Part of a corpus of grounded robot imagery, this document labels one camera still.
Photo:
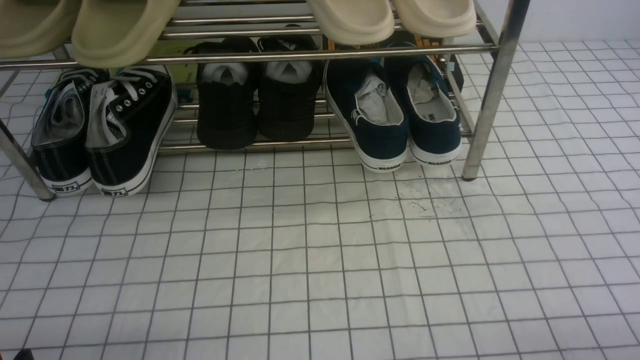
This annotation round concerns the navy slip-on shoe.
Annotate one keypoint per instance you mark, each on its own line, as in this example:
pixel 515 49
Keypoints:
pixel 433 122
pixel 359 93

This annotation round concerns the black cloth shoe right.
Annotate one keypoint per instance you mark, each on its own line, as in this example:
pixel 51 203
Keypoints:
pixel 287 94

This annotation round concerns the black cloth shoe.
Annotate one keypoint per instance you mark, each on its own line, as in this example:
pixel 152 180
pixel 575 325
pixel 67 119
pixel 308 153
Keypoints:
pixel 226 90
pixel 287 94

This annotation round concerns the black cloth shoe left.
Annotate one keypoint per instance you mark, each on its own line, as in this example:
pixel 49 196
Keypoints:
pixel 226 90

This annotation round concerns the metal shoe rack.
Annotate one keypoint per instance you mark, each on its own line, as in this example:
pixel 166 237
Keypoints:
pixel 502 49

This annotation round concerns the white grid floor cloth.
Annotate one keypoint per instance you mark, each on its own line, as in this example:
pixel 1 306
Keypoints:
pixel 308 256

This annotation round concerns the beige slipper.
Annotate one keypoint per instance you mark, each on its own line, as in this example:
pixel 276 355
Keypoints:
pixel 354 22
pixel 437 18

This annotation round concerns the beige slipper far right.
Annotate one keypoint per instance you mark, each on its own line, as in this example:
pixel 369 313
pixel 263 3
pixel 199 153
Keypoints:
pixel 437 18

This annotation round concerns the black canvas sneaker right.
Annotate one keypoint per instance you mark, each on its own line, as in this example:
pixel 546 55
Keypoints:
pixel 128 117

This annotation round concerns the black canvas sneaker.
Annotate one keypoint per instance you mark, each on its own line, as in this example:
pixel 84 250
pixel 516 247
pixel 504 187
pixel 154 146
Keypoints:
pixel 128 117
pixel 59 135

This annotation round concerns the olive green slipper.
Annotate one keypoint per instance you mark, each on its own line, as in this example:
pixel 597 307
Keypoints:
pixel 31 28
pixel 118 33

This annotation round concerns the black canvas sneaker left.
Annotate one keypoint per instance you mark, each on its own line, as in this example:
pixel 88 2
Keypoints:
pixel 59 135

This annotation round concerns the olive green slipper far left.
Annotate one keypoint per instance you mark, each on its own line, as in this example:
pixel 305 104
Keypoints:
pixel 31 28

